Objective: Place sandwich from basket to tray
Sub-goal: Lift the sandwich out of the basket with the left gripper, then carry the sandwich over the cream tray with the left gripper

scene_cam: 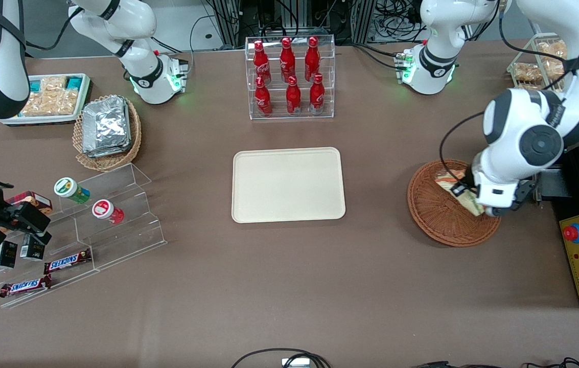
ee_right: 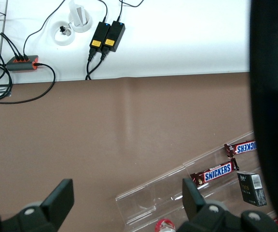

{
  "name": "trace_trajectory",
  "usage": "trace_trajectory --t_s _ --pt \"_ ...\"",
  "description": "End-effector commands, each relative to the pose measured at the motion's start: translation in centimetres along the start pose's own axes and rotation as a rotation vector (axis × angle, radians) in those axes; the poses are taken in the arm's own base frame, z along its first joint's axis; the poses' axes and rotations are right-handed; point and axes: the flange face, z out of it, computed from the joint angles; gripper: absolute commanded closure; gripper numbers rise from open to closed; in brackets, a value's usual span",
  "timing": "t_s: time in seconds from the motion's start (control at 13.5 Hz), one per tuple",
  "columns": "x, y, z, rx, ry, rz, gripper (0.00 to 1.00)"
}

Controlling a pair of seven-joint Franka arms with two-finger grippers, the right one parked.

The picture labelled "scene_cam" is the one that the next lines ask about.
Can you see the clear pastry snack bag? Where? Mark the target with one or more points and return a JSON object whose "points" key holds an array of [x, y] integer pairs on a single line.
{"points": [[527, 71], [555, 49], [554, 69]]}

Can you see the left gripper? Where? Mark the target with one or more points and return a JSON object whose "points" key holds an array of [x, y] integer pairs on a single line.
{"points": [[465, 179]]}

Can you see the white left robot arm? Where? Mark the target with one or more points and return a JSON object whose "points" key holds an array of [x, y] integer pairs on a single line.
{"points": [[524, 122]]}

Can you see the green lid snack cup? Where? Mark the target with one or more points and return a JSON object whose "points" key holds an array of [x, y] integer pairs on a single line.
{"points": [[69, 189]]}

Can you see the small grey connector box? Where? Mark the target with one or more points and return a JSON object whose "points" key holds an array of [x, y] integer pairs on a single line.
{"points": [[295, 363]]}

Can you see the triangle sandwich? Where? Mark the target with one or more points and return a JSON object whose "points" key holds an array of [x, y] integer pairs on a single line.
{"points": [[445, 179]]}

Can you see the brown Snickers bar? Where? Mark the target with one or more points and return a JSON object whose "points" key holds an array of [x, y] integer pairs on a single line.
{"points": [[67, 261], [24, 286]]}

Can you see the tan oval wicker basket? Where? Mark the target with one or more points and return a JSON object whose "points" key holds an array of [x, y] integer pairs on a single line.
{"points": [[105, 162]]}

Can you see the red cola bottle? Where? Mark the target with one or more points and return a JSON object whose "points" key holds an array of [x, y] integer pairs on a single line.
{"points": [[293, 98], [317, 96], [287, 59], [312, 59], [263, 99], [261, 64]]}

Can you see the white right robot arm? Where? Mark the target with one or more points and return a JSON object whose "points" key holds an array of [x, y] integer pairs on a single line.
{"points": [[136, 20]]}

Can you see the red chocolate box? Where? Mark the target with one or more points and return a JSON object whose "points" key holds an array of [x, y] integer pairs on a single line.
{"points": [[33, 199]]}

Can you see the beige rectangular tray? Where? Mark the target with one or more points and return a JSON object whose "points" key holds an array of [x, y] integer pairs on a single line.
{"points": [[279, 186]]}

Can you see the small black box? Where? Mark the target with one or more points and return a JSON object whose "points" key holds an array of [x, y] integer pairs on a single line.
{"points": [[4, 254], [32, 249]]}

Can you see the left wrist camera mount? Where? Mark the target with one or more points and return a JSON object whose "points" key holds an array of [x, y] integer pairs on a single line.
{"points": [[524, 191]]}

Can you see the clear cracker snack bag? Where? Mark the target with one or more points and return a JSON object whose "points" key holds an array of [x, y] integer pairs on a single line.
{"points": [[53, 84], [49, 105]]}

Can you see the silver foil packet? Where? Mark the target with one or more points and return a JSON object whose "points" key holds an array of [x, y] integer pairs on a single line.
{"points": [[106, 122], [113, 152]]}

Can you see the red lid snack cup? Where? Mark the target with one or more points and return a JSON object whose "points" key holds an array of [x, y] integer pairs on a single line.
{"points": [[105, 210]]}

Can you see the brown round wicker basket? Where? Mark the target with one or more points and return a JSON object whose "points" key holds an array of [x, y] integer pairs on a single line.
{"points": [[437, 225]]}

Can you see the clear acrylic stepped stand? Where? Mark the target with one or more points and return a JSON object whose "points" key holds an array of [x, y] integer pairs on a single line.
{"points": [[125, 230]]}

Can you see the aluminium frame rack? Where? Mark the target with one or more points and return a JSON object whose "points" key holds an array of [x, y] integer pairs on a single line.
{"points": [[350, 20]]}

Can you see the white snack tray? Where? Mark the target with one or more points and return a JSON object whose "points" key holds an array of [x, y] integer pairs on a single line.
{"points": [[8, 120]]}

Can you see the clear acrylic bottle rack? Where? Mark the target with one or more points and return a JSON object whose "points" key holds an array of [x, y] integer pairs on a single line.
{"points": [[276, 110]]}

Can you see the teal snack packet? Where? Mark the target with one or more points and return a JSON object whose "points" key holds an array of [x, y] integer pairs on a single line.
{"points": [[73, 83], [35, 85]]}

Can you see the black machine base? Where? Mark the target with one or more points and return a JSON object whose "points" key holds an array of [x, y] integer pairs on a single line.
{"points": [[573, 204]]}

